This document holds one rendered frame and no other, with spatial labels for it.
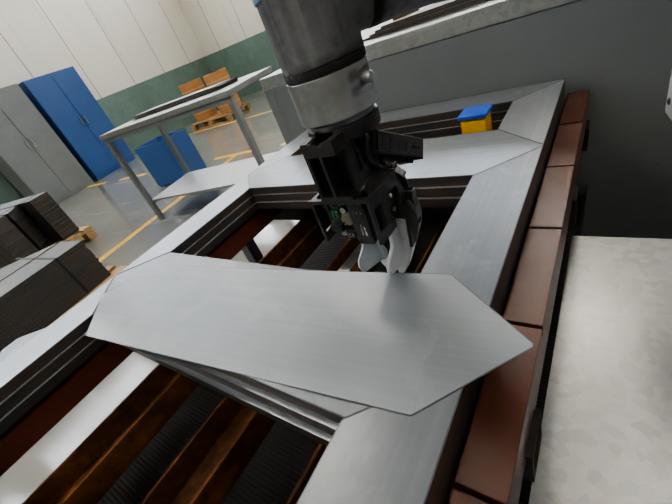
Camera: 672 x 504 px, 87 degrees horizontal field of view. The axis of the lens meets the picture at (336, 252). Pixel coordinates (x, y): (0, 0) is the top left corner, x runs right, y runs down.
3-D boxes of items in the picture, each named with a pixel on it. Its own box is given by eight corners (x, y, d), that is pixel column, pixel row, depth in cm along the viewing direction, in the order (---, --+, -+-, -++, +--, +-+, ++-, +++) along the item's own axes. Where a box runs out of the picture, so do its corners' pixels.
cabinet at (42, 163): (49, 209, 651) (-47, 102, 547) (37, 211, 675) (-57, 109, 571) (95, 182, 719) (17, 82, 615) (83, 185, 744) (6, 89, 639)
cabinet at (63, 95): (99, 180, 726) (23, 80, 622) (87, 183, 750) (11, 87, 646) (136, 158, 794) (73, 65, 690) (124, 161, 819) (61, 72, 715)
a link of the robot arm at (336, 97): (315, 66, 36) (386, 44, 32) (330, 111, 39) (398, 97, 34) (270, 93, 32) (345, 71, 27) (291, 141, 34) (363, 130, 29)
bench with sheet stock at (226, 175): (159, 220, 383) (96, 132, 330) (198, 188, 432) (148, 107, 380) (281, 202, 309) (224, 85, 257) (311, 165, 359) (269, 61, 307)
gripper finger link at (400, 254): (384, 299, 43) (362, 238, 39) (402, 267, 47) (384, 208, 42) (407, 303, 42) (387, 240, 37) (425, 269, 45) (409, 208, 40)
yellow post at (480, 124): (471, 198, 88) (460, 123, 78) (477, 188, 91) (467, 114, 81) (493, 198, 85) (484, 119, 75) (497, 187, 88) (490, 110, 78)
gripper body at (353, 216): (326, 246, 40) (281, 145, 33) (361, 204, 45) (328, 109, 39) (387, 251, 35) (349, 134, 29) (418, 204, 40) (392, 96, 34)
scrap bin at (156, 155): (159, 187, 501) (133, 149, 471) (180, 173, 530) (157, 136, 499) (188, 182, 470) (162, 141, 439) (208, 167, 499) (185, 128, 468)
